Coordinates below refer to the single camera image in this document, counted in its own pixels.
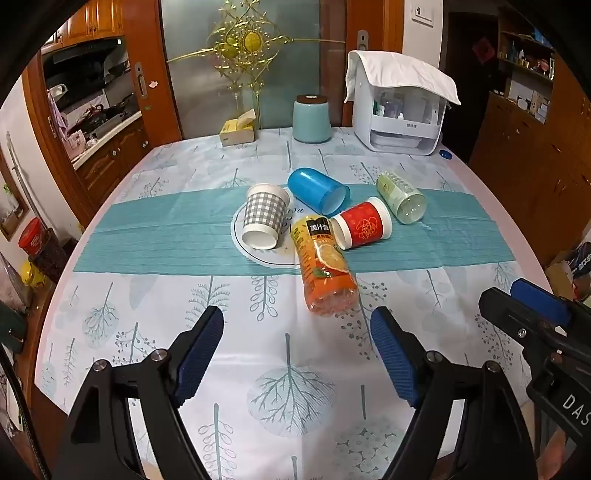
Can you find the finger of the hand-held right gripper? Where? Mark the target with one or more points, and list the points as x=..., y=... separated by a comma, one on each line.
x=540, y=301
x=505, y=314

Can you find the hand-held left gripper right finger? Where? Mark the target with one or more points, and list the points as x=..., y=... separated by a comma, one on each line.
x=397, y=364

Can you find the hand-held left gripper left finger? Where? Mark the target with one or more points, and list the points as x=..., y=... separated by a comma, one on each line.
x=198, y=357

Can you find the red paper cup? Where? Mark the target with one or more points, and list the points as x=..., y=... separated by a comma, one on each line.
x=364, y=224

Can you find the grey checked paper cup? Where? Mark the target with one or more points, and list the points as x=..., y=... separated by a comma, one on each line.
x=265, y=212

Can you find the blue plastic cup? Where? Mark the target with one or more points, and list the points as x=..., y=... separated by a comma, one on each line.
x=314, y=187

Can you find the cardboard box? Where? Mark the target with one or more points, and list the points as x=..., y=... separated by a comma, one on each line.
x=570, y=270

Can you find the white round placemat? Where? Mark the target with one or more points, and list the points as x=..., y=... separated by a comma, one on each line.
x=261, y=258

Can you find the orange juice bottle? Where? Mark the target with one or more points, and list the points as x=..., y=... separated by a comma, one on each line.
x=323, y=267

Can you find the wooden sideboard cabinet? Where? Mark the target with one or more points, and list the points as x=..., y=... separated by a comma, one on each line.
x=531, y=161

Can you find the blue bottle cap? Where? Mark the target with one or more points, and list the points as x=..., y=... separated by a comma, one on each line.
x=445, y=154

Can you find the red lidded jar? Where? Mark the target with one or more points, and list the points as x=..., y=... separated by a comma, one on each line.
x=39, y=249

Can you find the white countertop appliance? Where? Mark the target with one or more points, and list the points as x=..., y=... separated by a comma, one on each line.
x=401, y=129

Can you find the wooden kitchen base cabinet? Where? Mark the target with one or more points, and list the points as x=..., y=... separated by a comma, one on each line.
x=115, y=157

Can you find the yellow tissue box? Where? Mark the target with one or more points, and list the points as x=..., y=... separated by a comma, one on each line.
x=238, y=131

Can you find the light blue canister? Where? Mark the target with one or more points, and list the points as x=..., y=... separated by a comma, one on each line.
x=311, y=121

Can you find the white towel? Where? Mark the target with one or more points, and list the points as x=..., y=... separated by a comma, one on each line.
x=401, y=71

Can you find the frosted glass door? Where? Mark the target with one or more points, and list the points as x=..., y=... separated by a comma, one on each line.
x=198, y=92

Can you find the gold door ornament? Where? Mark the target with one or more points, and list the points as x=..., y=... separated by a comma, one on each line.
x=249, y=42

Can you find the kitchen range hood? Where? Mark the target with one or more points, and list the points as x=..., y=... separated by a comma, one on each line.
x=83, y=57

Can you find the wooden wall shelf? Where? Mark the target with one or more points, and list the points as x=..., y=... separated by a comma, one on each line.
x=526, y=60

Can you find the white wall switch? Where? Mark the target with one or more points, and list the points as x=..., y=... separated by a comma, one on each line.
x=423, y=11

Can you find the wooden wall cabinets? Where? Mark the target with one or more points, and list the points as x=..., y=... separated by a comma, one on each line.
x=90, y=18

